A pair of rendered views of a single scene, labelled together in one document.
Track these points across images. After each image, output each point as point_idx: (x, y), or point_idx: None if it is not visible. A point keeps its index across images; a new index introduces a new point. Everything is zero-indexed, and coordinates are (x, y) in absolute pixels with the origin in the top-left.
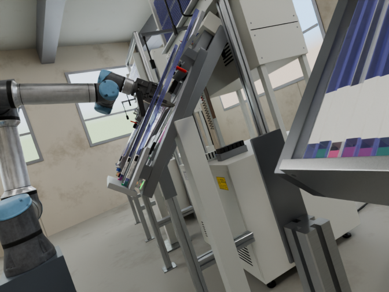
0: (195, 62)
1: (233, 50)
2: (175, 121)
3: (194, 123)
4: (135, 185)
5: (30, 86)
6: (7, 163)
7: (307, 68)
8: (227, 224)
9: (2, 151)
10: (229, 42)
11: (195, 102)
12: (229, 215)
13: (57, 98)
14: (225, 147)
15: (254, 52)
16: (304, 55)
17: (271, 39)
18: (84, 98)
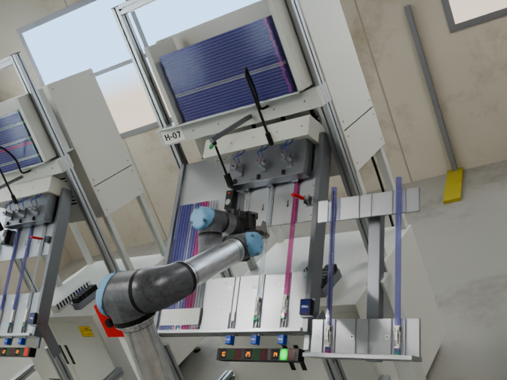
0: (381, 216)
1: (340, 163)
2: (383, 281)
3: (392, 278)
4: (420, 352)
5: (201, 264)
6: (165, 372)
7: (386, 162)
8: (422, 368)
9: (157, 357)
10: (335, 153)
11: (323, 237)
12: (343, 365)
13: (219, 271)
14: (324, 278)
15: (349, 157)
16: (382, 147)
17: (359, 136)
18: (236, 262)
